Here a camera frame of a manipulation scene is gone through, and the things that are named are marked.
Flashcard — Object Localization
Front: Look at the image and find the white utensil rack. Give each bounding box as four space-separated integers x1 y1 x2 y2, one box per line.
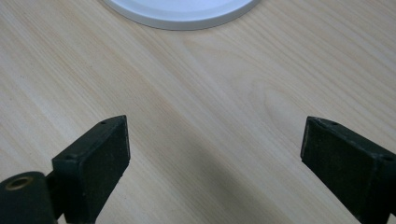
102 0 263 32

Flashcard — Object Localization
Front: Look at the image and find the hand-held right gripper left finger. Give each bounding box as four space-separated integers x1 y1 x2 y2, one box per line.
50 114 132 224

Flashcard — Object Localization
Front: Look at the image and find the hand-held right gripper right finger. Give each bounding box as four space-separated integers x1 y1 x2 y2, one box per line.
300 115 396 224

